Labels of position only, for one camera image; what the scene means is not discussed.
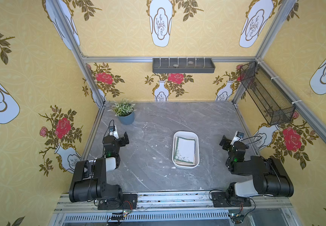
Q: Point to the green bordered stationery paper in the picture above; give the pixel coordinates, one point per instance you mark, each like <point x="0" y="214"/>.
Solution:
<point x="185" y="151"/>

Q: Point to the white oval storage box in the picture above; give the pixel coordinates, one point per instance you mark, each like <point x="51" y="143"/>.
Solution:
<point x="186" y="134"/>

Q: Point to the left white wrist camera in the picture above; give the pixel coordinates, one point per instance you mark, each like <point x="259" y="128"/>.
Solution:
<point x="113" y="131"/>

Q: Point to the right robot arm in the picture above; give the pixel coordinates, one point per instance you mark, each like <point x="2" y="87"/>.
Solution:
<point x="269" y="178"/>

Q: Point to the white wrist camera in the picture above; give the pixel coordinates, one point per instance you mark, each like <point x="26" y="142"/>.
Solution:
<point x="113" y="131"/>
<point x="237" y="137"/>

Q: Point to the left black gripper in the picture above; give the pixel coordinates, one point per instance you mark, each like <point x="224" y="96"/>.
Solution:
<point x="123" y="139"/>

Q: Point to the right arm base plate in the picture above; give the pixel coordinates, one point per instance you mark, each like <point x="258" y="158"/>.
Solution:
<point x="222" y="199"/>

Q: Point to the black wire mesh basket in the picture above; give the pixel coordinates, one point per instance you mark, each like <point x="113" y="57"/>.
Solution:
<point x="270" y="99"/>

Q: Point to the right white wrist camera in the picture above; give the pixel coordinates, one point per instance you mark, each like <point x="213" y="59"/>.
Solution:
<point x="237" y="137"/>

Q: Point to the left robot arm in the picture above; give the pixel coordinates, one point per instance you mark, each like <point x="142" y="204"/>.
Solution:
<point x="89" y="180"/>

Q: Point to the potted green plant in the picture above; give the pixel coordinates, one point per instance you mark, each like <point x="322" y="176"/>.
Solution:
<point x="124" y="110"/>

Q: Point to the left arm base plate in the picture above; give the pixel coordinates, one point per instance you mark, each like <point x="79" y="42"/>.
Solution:
<point x="124" y="202"/>

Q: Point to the grey wall shelf tray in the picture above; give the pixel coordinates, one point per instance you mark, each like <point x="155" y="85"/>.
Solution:
<point x="183" y="65"/>

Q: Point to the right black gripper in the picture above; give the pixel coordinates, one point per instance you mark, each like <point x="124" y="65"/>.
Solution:
<point x="225" y="142"/>

